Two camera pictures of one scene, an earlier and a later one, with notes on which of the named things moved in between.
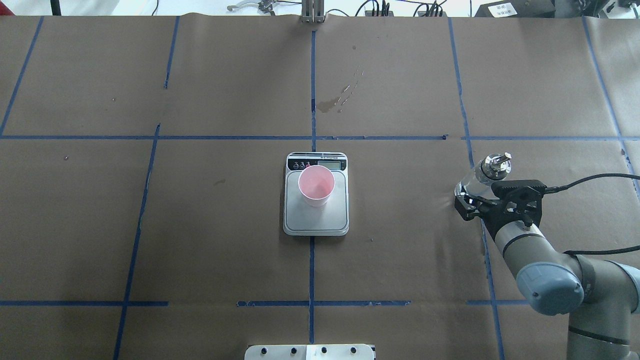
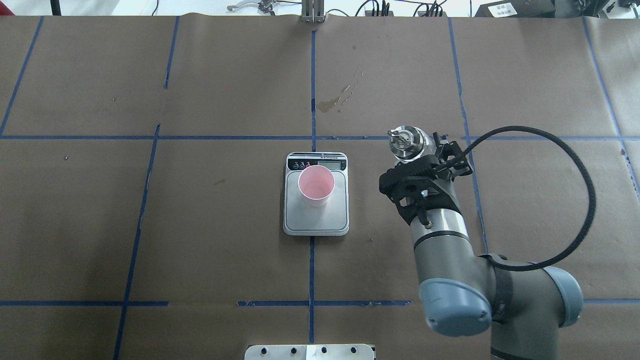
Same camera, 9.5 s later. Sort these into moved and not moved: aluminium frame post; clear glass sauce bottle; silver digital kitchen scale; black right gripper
Moved: black right gripper; clear glass sauce bottle
Not moved: aluminium frame post; silver digital kitchen scale
